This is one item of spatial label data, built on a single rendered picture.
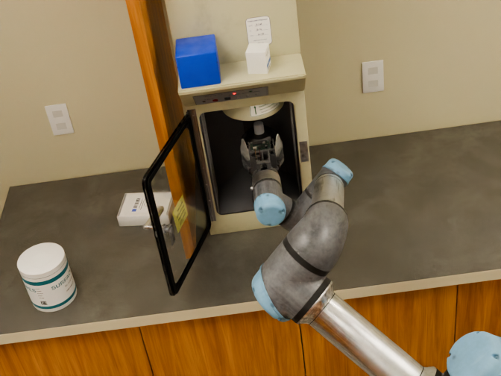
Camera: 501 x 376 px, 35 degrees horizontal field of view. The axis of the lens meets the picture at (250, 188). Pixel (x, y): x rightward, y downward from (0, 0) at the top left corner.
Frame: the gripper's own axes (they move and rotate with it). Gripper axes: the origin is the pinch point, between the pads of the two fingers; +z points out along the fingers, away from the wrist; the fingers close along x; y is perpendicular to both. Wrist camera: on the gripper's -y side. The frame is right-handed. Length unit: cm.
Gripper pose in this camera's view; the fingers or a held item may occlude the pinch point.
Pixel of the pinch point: (261, 144)
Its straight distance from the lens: 224.8
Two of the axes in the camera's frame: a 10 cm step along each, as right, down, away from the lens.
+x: -9.9, 1.4, 0.2
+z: -0.6, -5.9, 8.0
